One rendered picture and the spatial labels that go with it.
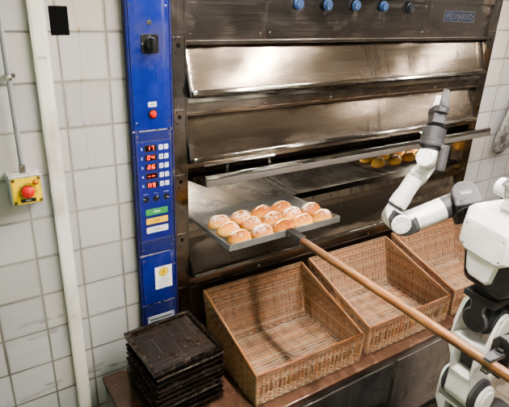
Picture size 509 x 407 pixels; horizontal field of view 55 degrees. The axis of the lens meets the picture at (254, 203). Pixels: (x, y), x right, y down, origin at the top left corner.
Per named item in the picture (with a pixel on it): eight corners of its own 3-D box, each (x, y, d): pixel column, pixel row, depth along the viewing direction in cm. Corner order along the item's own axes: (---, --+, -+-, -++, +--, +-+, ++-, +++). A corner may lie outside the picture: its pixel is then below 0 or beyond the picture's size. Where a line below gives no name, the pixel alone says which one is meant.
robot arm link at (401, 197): (400, 175, 192) (372, 216, 196) (410, 181, 182) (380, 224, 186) (421, 188, 194) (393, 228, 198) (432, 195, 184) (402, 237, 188)
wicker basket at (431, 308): (301, 303, 259) (305, 257, 248) (378, 276, 287) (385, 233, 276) (366, 357, 222) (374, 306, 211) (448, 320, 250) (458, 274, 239)
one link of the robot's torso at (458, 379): (455, 379, 215) (479, 288, 197) (492, 406, 202) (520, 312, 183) (432, 392, 207) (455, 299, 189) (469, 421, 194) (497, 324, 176)
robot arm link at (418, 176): (427, 151, 192) (407, 180, 195) (423, 146, 184) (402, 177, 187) (442, 159, 189) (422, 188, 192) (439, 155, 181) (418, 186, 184)
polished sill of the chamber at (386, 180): (182, 226, 211) (182, 217, 209) (451, 166, 302) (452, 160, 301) (188, 232, 206) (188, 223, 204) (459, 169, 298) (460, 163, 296)
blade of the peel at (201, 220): (339, 221, 212) (340, 216, 211) (229, 251, 183) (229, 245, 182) (289, 194, 239) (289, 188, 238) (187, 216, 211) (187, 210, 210)
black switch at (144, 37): (141, 53, 166) (139, 19, 162) (158, 52, 169) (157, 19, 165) (145, 54, 163) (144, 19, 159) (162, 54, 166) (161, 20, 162)
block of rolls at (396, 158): (309, 142, 325) (310, 134, 323) (362, 134, 349) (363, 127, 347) (376, 169, 279) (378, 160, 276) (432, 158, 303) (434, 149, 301)
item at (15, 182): (9, 199, 162) (4, 171, 158) (41, 195, 167) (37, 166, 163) (12, 207, 157) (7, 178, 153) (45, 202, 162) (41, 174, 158)
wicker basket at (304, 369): (200, 338, 229) (199, 288, 218) (298, 305, 257) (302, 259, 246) (254, 409, 191) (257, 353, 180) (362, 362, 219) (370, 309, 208)
